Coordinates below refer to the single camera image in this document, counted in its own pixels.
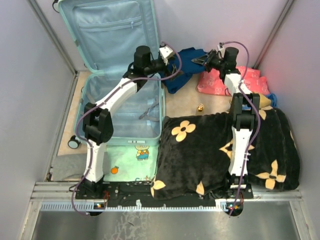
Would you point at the dark blue shirt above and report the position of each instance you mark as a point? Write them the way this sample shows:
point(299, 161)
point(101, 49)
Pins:
point(188, 69)

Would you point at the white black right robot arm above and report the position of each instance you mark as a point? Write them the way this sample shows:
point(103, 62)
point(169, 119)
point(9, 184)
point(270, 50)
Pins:
point(242, 125)

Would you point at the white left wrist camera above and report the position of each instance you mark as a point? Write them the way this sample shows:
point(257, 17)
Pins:
point(166, 52)

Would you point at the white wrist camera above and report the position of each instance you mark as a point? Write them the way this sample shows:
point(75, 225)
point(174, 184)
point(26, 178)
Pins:
point(166, 52)
point(220, 48)

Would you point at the light green cartoon cloth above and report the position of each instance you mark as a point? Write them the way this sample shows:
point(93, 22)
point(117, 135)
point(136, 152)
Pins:
point(130, 163)

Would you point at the yellow and blue garment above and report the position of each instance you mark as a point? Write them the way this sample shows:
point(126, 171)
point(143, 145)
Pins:
point(271, 98)

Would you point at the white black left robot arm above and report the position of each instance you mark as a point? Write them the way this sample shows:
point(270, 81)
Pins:
point(97, 120)

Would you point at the light teal hardshell suitcase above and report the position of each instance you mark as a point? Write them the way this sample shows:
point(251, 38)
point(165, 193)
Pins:
point(107, 33)

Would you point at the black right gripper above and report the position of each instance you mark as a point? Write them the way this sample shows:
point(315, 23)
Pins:
point(207, 58)

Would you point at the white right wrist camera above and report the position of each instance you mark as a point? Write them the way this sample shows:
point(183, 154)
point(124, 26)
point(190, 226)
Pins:
point(220, 48)

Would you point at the aluminium frame rail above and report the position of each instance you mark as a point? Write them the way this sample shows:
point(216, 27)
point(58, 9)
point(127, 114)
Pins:
point(269, 215)

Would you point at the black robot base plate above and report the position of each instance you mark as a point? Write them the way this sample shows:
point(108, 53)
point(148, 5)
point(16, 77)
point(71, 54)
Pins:
point(155, 193)

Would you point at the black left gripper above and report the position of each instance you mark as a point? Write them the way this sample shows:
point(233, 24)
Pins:
point(179, 73)

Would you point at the small gold bottle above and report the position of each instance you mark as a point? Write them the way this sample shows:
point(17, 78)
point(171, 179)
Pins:
point(200, 108)

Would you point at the black floral fleece blanket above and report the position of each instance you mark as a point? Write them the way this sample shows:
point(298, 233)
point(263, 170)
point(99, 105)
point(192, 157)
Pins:
point(196, 150)

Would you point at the grey cloth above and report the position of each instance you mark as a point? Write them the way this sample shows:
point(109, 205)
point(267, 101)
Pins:
point(69, 167)

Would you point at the white cable duct strip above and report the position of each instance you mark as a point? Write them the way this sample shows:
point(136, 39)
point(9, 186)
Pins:
point(221, 205)

